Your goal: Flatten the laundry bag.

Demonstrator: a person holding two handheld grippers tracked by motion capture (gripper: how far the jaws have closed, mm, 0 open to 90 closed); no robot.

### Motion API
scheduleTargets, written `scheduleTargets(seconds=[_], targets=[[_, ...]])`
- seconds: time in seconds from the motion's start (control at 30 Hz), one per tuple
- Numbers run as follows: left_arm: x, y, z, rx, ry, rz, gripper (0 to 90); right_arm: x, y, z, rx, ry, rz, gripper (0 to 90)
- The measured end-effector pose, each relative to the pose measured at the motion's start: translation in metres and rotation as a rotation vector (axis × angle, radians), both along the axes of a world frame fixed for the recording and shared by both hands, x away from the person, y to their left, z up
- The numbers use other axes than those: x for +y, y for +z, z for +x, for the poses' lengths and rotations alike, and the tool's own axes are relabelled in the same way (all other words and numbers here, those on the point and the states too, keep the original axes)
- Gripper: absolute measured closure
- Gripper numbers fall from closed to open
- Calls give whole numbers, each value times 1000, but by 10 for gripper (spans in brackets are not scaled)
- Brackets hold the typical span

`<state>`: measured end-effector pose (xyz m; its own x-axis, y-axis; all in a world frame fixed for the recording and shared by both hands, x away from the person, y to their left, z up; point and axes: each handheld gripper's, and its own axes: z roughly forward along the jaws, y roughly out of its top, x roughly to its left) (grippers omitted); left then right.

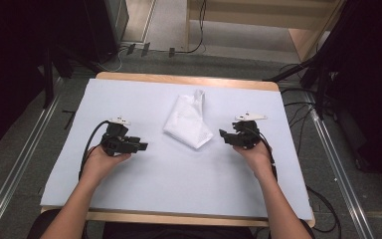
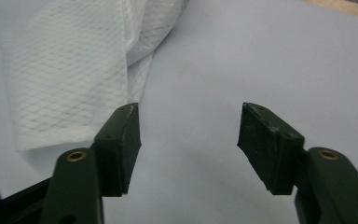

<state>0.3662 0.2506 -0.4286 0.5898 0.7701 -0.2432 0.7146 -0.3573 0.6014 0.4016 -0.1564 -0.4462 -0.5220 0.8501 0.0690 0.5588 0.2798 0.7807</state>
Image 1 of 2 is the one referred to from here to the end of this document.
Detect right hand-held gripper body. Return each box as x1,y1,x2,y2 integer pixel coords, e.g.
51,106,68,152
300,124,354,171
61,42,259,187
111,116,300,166
232,112,269,150

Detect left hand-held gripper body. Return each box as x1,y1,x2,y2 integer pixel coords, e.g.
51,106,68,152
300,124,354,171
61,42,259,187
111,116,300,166
100,116,137,157

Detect white textured cloth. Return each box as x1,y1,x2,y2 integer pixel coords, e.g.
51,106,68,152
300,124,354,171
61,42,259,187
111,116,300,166
162,89,215,150

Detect person's right hand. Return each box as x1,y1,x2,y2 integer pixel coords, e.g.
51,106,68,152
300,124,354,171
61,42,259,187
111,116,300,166
233,140,275,180

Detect person's left hand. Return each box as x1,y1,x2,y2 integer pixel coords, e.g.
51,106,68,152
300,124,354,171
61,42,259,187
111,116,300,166
81,144,132,183

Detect light blue table mat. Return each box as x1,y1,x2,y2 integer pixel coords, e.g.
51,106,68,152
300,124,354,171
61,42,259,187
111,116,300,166
40,78,314,222

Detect black stand leg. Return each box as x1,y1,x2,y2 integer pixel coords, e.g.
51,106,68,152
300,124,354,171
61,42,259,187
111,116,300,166
42,49,56,110
263,54,329,84

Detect person's dark clothing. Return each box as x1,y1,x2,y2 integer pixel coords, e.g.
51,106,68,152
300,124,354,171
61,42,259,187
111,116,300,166
27,208,316,239

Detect grey cabinet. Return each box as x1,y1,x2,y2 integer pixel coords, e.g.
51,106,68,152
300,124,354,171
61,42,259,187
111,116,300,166
104,0,130,46

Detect black curtain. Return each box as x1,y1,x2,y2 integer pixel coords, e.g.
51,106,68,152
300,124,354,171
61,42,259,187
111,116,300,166
317,0,382,188
0,0,120,158

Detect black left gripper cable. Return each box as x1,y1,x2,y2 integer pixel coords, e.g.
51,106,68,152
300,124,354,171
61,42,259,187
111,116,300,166
78,119,111,181

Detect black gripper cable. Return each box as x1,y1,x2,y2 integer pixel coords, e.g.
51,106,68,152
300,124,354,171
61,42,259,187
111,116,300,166
251,126,342,234
78,119,111,181

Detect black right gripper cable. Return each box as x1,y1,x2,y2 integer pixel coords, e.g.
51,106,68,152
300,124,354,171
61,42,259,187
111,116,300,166
251,126,342,234

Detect black floor cables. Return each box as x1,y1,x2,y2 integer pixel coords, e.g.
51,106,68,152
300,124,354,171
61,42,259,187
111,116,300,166
278,62,316,157

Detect white floor cable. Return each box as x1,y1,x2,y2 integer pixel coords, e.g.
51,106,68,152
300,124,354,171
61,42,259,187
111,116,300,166
104,46,131,73

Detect metal floor rail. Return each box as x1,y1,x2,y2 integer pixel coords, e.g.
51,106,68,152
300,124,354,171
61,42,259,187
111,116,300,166
301,92,376,239
0,94,62,239

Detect black hanging cable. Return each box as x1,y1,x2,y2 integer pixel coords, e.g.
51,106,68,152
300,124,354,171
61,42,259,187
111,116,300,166
175,0,209,55

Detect wooden shelf frame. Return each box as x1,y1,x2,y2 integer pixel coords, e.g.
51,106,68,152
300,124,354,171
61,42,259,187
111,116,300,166
186,0,346,63

